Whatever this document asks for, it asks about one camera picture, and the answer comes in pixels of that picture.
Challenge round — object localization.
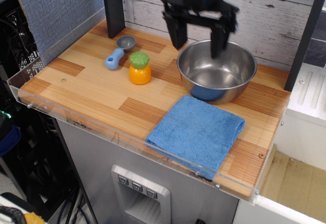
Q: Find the steel bowl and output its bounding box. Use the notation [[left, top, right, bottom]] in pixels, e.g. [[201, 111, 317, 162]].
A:
[[177, 40, 258, 104]]

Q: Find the grey toy fridge cabinet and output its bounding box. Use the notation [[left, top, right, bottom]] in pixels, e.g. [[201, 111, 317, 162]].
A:
[[59, 121, 238, 223]]

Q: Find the blue cloth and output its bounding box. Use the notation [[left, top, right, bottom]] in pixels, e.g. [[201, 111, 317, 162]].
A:
[[146, 95, 245, 181]]

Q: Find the black crate rack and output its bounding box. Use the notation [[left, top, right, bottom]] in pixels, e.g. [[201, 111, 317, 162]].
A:
[[1, 0, 77, 221]]

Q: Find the silver dispenser panel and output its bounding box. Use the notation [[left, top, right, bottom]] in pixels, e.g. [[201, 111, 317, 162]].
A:
[[111, 164, 172, 223]]

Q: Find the dark right post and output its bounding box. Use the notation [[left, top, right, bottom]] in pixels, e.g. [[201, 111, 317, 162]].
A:
[[284, 0, 325, 92]]

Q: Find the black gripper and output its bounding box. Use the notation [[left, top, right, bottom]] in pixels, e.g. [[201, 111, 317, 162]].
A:
[[161, 0, 239, 58]]

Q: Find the blue fabric panel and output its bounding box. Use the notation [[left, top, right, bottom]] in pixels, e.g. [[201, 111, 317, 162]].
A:
[[19, 0, 105, 65]]

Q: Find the dark post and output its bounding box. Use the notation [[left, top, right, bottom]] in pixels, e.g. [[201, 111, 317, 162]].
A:
[[104, 0, 125, 38], [284, 0, 325, 92]]

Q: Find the orange toy carrot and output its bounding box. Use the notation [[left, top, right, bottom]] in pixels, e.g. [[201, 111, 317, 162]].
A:
[[129, 51, 152, 85]]

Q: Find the clear acrylic guard rail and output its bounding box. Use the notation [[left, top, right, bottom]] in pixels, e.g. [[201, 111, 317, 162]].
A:
[[8, 21, 290, 202]]

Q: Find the white toy sink unit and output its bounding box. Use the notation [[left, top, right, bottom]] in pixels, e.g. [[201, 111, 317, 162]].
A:
[[233, 63, 326, 224]]

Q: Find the dark left post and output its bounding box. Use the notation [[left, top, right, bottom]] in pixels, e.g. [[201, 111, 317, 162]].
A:
[[104, 0, 125, 38]]

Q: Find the yellow object bottom left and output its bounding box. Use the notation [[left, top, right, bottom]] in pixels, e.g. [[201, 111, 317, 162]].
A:
[[24, 212, 46, 224]]

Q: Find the blue grey toy scoop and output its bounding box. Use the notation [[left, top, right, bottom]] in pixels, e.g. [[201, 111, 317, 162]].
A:
[[104, 36, 136, 70]]

